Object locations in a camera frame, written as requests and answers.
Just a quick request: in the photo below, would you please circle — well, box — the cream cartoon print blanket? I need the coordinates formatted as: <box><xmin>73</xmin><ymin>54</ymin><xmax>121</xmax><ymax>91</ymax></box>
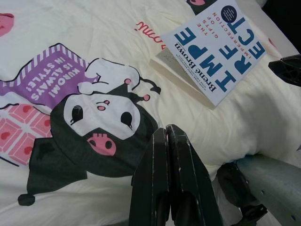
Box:
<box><xmin>0</xmin><ymin>0</ymin><xmax>301</xmax><ymax>226</ymax></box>

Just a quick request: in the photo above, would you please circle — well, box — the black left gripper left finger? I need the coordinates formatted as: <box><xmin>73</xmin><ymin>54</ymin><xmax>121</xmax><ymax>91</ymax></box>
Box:
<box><xmin>128</xmin><ymin>127</ymin><xmax>170</xmax><ymax>226</ymax></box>

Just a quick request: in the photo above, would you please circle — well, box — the white blue lettered book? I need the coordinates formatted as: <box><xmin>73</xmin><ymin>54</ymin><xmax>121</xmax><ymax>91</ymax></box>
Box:
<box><xmin>150</xmin><ymin>0</ymin><xmax>268</xmax><ymax>110</ymax></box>

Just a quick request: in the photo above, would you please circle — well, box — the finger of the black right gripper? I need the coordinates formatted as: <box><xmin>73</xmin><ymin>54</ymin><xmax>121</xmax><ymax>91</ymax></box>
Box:
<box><xmin>269</xmin><ymin>53</ymin><xmax>301</xmax><ymax>87</ymax></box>

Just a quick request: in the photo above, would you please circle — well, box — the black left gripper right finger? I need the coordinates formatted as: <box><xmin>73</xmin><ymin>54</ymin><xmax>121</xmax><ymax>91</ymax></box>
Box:
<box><xmin>166</xmin><ymin>125</ymin><xmax>224</xmax><ymax>226</ymax></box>

